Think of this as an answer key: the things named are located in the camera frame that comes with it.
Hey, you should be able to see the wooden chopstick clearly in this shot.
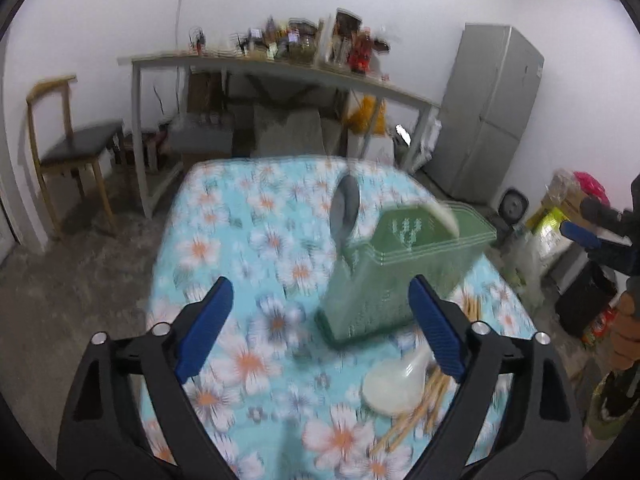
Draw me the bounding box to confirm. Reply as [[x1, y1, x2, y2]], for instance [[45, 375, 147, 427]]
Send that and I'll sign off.
[[369, 399, 432, 454], [462, 289, 482, 322], [411, 366, 451, 439]]

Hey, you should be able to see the green plastic utensil holder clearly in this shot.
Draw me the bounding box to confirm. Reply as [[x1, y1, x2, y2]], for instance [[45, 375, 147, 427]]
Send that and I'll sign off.
[[316, 202, 497, 348]]

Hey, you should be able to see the metal spoon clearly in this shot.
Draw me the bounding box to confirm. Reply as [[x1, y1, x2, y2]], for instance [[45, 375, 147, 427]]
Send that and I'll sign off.
[[329, 172, 360, 255]]

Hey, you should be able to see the person's right hand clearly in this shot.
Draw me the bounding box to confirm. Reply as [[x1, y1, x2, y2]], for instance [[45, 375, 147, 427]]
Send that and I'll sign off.
[[610, 292, 640, 370]]

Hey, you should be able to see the yellow green rice bag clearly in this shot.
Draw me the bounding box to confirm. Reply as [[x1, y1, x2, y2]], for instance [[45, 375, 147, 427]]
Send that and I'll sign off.
[[532, 207, 572, 273]]

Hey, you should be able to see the cardboard box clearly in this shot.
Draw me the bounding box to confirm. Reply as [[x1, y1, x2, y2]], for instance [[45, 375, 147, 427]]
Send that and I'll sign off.
[[541, 169, 611, 226]]

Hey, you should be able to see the clear plastic vegetable bag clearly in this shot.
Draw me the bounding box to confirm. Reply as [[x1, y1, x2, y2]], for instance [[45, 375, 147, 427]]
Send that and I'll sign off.
[[501, 229, 544, 312]]

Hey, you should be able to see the floral blue tablecloth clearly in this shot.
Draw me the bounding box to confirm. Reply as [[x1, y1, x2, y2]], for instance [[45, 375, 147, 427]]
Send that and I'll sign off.
[[139, 155, 539, 480]]

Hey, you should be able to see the black rice cooker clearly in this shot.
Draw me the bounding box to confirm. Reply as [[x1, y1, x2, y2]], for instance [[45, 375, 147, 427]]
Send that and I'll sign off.
[[494, 188, 529, 230]]

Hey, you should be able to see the grey refrigerator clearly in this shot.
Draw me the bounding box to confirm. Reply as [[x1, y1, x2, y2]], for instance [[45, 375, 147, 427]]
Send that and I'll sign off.
[[425, 24, 544, 205]]

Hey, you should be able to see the wooden chair black seat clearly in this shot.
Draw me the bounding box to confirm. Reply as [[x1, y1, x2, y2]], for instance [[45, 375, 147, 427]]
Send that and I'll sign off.
[[25, 74, 124, 240]]

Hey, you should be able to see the yellow plastic bag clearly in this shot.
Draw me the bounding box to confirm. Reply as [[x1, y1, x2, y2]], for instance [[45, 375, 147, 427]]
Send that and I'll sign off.
[[344, 96, 386, 136]]

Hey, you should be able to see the grey metal desk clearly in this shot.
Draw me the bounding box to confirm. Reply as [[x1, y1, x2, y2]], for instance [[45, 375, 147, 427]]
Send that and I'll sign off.
[[117, 51, 440, 219]]

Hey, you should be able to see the glass jar of food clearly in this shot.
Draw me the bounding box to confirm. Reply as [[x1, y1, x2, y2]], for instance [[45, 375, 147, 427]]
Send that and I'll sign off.
[[291, 35, 317, 63]]

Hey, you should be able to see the red oil bottle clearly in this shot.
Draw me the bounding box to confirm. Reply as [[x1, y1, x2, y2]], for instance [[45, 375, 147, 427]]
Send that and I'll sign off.
[[348, 27, 373, 74]]

